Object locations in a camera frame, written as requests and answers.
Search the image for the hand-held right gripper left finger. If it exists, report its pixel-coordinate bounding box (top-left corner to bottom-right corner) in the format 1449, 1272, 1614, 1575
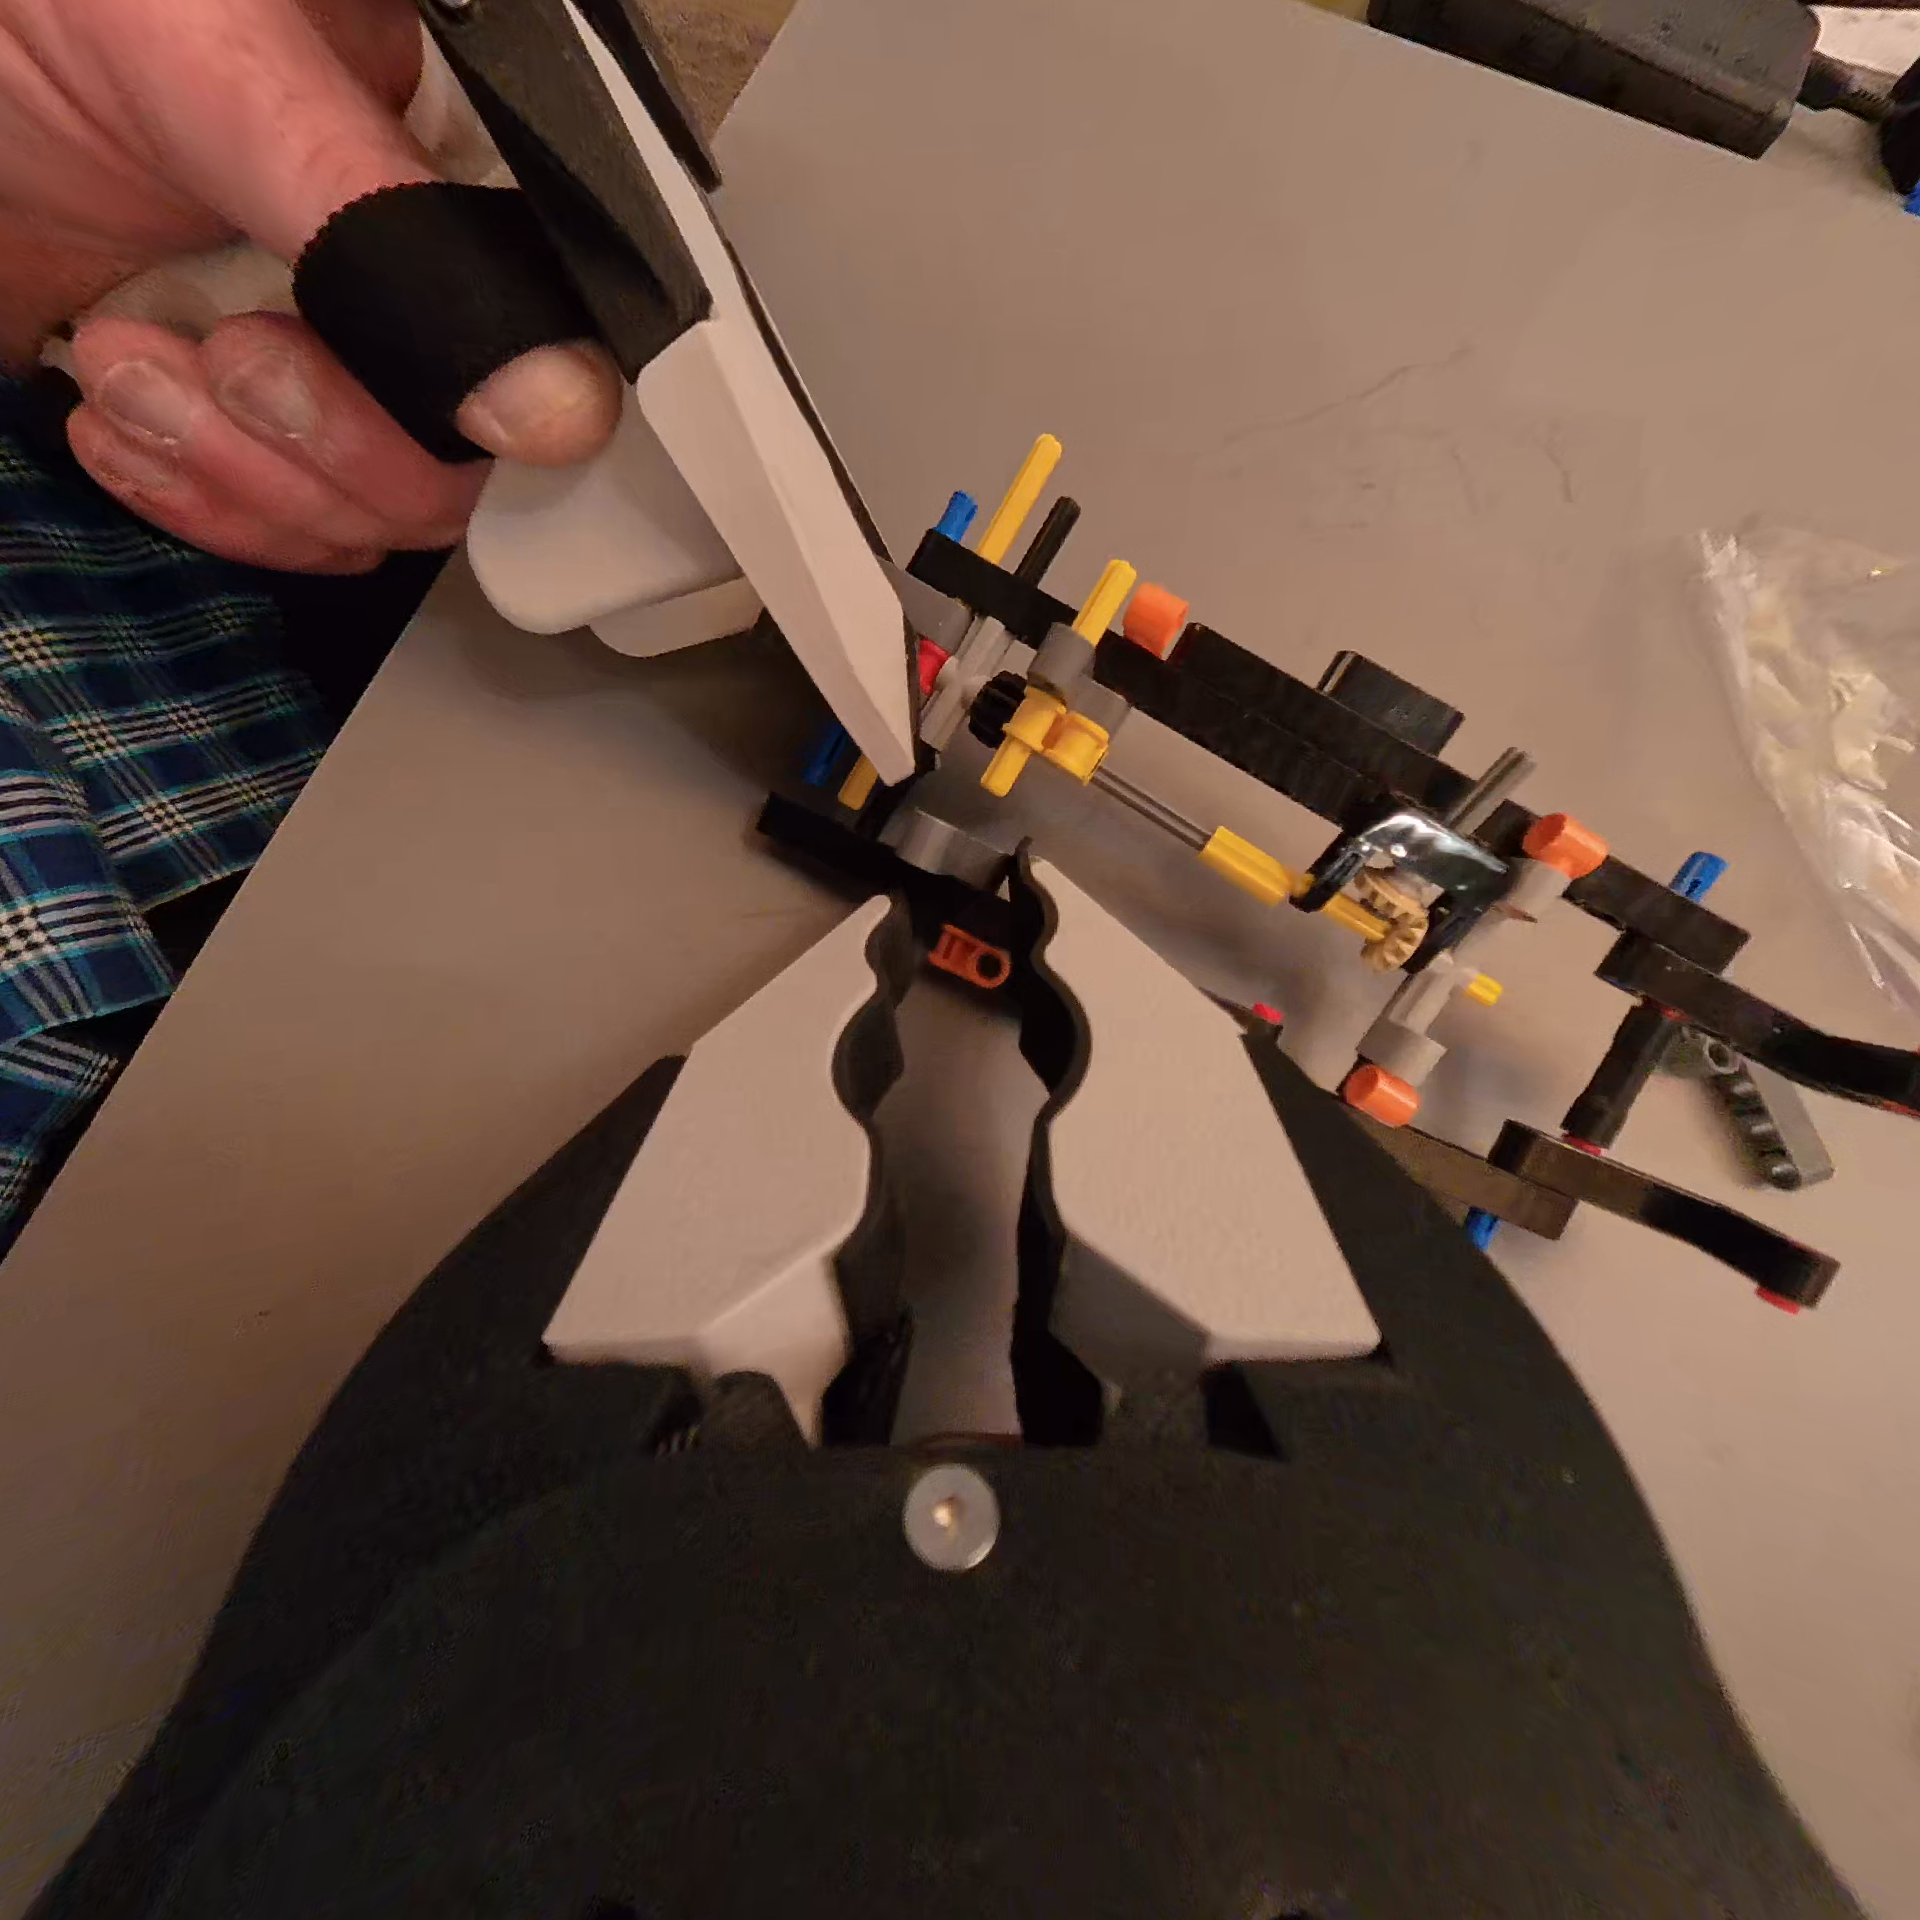
541, 892, 915, 1444

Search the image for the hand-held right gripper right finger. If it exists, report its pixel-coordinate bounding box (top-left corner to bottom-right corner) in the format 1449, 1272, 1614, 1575
1017, 847, 1385, 1432

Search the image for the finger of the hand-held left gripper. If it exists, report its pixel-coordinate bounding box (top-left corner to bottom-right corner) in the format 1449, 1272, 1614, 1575
575, 0, 923, 788

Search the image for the black lego technic model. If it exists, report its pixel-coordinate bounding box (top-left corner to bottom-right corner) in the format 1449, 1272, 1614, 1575
758, 431, 1920, 1313

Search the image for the grey lego beam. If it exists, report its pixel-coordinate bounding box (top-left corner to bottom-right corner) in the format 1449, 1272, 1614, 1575
1671, 1025, 1837, 1191

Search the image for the person's left hand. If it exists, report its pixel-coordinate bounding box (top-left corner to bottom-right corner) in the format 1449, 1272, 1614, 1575
0, 0, 630, 575

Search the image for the blue plaid shirt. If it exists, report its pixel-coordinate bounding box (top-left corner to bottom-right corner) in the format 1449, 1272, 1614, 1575
0, 381, 339, 1247

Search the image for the clear plastic bag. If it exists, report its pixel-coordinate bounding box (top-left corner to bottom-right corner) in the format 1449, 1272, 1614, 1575
1696, 526, 1920, 1022

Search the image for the black rough box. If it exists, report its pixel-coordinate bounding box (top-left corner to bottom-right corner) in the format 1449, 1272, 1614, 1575
1367, 0, 1821, 159

